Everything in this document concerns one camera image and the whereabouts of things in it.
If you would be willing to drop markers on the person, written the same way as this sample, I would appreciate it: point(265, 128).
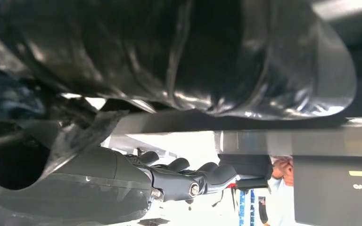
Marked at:
point(281, 174)

